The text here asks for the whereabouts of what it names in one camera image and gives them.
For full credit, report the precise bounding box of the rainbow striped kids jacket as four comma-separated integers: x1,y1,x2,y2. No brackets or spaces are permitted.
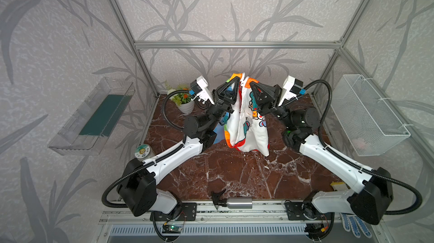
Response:
222,73,270,157

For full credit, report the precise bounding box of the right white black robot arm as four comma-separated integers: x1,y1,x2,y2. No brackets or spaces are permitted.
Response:
250,82,423,225

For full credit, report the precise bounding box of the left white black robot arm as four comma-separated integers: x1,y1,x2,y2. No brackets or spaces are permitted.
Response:
101,76,240,217

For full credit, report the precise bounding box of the white potted artificial plant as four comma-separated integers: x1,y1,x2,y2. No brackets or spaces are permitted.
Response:
165,81,194,115

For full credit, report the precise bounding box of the yellow sponge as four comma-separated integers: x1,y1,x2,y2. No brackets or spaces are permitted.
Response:
330,182,350,191

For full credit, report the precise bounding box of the silver metal spray bottle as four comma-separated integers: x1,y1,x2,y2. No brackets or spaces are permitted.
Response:
211,189,253,210

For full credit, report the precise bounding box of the blue dotted work glove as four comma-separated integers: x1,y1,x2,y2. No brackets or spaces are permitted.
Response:
340,213,372,238

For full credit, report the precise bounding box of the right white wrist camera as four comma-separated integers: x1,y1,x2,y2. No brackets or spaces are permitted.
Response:
278,76,306,106

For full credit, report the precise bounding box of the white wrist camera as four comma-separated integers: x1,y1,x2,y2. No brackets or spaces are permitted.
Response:
189,76,215,105
278,76,306,106

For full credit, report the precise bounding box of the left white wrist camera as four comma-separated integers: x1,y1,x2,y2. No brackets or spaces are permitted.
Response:
189,76,215,105

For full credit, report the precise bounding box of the white wire mesh basket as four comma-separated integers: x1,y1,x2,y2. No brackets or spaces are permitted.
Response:
331,74,411,157

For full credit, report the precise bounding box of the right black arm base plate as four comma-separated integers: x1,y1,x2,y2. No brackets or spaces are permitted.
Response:
284,200,334,222

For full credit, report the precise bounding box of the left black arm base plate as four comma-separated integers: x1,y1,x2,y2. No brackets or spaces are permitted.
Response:
150,202,197,222

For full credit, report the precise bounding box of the clear acrylic wall shelf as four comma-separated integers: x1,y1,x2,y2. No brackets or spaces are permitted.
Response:
48,78,136,156

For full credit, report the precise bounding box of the aluminium front rail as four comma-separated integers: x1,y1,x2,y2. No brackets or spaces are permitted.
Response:
98,200,331,225

